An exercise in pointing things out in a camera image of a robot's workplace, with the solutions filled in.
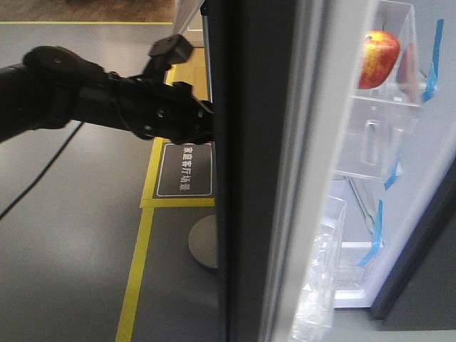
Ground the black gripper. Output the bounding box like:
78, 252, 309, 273
108, 72, 214, 143

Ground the grey fridge door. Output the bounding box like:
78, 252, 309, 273
209, 1, 380, 341

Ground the red yellow apple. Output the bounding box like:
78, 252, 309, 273
358, 30, 400, 90

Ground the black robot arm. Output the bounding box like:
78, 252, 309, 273
1, 46, 214, 145

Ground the grey fridge body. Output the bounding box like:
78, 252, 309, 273
331, 1, 455, 330

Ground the dark floor sign sticker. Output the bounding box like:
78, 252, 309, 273
155, 143, 213, 198

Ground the silver sign stand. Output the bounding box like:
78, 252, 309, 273
188, 1, 218, 270

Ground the clear upper door bin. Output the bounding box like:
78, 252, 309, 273
336, 1, 421, 182

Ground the clear door bin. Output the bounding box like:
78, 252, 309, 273
290, 196, 346, 341
336, 1, 421, 182

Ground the yellow floor tape line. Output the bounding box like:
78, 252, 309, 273
0, 20, 217, 342

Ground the clear crisper drawer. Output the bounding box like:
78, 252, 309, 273
336, 242, 371, 292

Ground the clear middle door bin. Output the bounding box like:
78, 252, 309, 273
290, 196, 346, 341

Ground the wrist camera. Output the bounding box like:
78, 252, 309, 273
141, 34, 194, 82

